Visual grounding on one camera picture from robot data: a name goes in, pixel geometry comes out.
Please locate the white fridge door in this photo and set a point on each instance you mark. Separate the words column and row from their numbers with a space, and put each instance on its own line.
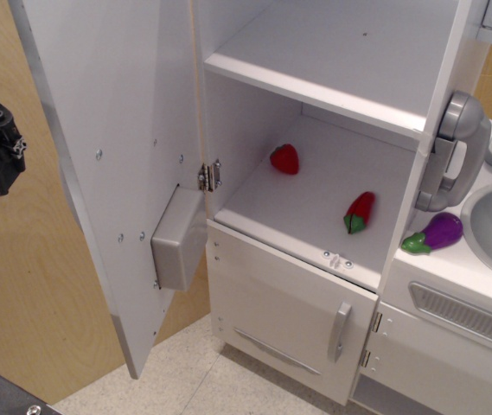
column 118, row 85

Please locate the white toy fridge cabinet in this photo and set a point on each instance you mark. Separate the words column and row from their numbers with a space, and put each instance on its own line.
column 358, row 88

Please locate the grey ice dispenser box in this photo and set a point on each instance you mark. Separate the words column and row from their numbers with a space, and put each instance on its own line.
column 179, row 239

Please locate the metal door hinge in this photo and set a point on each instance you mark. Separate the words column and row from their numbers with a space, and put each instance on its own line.
column 208, row 177

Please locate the red toy strawberry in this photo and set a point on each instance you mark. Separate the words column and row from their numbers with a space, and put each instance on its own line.
column 285, row 159

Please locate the white magnetic door catch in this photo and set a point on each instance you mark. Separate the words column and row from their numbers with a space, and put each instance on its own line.
column 336, row 261

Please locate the white lower freezer door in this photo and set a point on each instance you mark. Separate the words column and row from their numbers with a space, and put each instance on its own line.
column 280, row 310

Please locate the red toy chili pepper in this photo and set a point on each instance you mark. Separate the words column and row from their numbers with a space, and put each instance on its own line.
column 359, row 213

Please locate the purple toy eggplant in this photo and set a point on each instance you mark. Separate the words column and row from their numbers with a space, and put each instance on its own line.
column 444, row 229

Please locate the grey toy telephone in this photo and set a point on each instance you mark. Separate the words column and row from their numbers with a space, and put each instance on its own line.
column 457, row 154

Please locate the white oven cabinet door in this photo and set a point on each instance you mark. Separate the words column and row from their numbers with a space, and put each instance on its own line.
column 418, row 367

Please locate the grey vent grille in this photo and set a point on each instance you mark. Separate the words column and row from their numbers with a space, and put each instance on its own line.
column 451, row 310

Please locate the grey lower door handle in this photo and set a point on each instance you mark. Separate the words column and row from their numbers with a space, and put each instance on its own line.
column 334, row 350

